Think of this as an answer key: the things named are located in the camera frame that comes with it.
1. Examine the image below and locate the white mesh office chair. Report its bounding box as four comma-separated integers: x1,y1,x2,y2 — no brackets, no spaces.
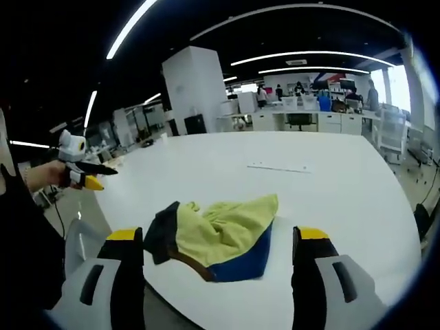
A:
376,104,412,165

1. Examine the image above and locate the black low cabinet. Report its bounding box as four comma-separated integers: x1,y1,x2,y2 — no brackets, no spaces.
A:
183,113,208,135

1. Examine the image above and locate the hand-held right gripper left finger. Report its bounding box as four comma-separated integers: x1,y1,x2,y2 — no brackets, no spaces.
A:
46,226,146,330

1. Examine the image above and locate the person's left hand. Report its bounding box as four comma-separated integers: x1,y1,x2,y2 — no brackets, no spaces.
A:
26,160,75,193

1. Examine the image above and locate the long ceiling light strip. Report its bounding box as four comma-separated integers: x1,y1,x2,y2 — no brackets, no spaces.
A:
230,50,397,67
9,139,52,150
105,0,160,61
257,65,371,76
83,90,99,129

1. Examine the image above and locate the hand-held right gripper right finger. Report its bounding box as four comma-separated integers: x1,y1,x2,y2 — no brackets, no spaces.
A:
291,225,391,330

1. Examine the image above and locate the person's black clothing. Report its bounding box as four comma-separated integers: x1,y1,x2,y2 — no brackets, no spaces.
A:
0,163,67,312

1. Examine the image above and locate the yellow blue black garment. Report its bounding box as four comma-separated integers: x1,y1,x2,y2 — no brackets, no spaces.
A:
143,193,280,284

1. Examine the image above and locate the white square pillar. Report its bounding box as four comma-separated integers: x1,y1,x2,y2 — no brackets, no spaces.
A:
161,45,230,135

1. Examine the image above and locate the black office chair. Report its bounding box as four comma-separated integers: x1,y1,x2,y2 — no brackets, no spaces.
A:
285,112,314,132

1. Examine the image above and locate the blue chair back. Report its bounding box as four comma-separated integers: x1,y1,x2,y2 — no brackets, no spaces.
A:
317,90,333,112

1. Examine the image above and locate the row of white desks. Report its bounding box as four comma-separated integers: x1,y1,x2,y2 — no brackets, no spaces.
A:
216,108,382,135

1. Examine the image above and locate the thin black cable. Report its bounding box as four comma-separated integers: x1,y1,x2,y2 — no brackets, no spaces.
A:
49,184,67,240

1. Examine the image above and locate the white plastic chair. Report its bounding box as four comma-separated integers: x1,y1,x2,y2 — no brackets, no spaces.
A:
63,217,115,276

